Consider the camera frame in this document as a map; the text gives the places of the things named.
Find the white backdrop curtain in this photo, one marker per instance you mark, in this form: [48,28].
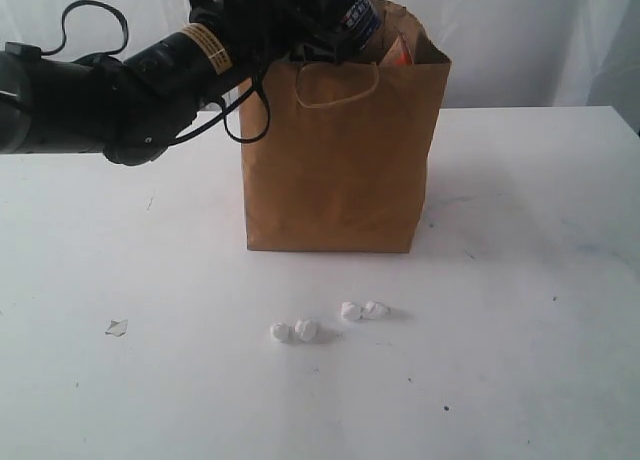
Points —
[504,52]

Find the small torn tape scrap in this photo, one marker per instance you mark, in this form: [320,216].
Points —
[117,328]

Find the brown pouch with orange label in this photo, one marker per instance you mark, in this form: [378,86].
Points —
[398,53]

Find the small white blue milk carton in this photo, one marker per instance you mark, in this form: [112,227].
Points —
[361,22]

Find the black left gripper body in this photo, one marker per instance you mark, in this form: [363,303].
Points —
[247,36]

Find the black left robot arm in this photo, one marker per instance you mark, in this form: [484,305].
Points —
[132,111]

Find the brown paper shopping bag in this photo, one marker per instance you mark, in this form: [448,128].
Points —
[335,158]

